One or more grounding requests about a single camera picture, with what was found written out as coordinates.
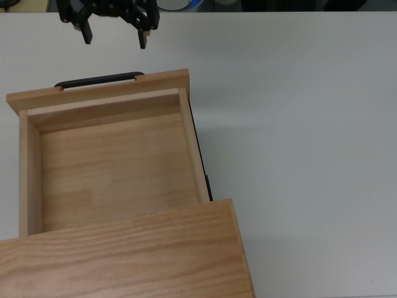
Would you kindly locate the wooden cabinet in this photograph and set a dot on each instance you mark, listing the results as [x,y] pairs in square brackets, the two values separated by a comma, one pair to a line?
[124,257]

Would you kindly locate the white round container blue rim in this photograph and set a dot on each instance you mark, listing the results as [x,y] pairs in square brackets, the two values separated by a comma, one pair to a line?
[173,4]

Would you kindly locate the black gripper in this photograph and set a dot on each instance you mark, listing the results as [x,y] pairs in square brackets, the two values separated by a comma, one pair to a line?
[105,7]

